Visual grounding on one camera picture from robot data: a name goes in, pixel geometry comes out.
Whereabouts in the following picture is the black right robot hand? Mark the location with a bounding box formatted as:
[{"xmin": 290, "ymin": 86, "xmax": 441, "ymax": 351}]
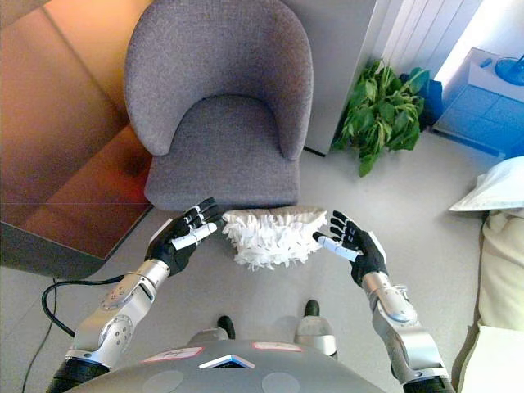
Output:
[{"xmin": 313, "ymin": 210, "xmax": 389, "ymax": 287}]

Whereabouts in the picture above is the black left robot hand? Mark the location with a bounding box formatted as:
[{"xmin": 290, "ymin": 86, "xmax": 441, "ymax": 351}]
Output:
[{"xmin": 145, "ymin": 196, "xmax": 224, "ymax": 276}]

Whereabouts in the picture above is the white fringed pillow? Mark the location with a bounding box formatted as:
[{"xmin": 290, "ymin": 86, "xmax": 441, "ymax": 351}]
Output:
[{"xmin": 220, "ymin": 206, "xmax": 328, "ymax": 271}]

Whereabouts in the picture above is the plain white pillow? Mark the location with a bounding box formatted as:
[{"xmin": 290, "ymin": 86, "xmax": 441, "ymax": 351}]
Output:
[{"xmin": 449, "ymin": 155, "xmax": 524, "ymax": 214}]

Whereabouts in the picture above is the green leafy potted plant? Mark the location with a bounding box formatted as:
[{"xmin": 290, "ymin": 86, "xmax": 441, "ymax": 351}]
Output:
[{"xmin": 331, "ymin": 59, "xmax": 431, "ymax": 178}]

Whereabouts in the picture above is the grey robot torso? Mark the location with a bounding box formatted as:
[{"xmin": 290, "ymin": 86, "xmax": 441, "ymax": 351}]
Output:
[{"xmin": 67, "ymin": 338, "xmax": 388, "ymax": 393}]

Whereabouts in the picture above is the brown wooden cabinet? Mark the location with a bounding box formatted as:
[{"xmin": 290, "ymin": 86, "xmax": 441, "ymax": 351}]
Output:
[{"xmin": 0, "ymin": 0, "xmax": 155, "ymax": 279}]

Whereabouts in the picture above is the blue plant pot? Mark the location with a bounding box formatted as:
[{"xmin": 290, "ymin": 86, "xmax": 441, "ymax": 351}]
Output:
[{"xmin": 421, "ymin": 79, "xmax": 444, "ymax": 129}]

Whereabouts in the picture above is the white drawer unit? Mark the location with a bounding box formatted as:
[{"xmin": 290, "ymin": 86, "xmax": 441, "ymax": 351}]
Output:
[{"xmin": 431, "ymin": 47, "xmax": 524, "ymax": 159}]

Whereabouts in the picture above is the grey fabric armchair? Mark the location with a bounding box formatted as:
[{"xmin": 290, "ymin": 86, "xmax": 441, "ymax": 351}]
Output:
[{"xmin": 124, "ymin": 0, "xmax": 315, "ymax": 212}]

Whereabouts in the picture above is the white tall cabinet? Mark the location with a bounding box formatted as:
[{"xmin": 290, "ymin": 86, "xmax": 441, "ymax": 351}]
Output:
[{"xmin": 282, "ymin": 0, "xmax": 390, "ymax": 157}]

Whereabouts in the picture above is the white ribbed radiator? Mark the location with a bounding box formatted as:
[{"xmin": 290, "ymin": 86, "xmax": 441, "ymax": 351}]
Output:
[{"xmin": 382, "ymin": 0, "xmax": 484, "ymax": 77}]

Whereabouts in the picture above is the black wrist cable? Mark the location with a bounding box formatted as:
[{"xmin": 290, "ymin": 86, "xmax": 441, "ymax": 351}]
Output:
[{"xmin": 40, "ymin": 274, "xmax": 126, "ymax": 339}]

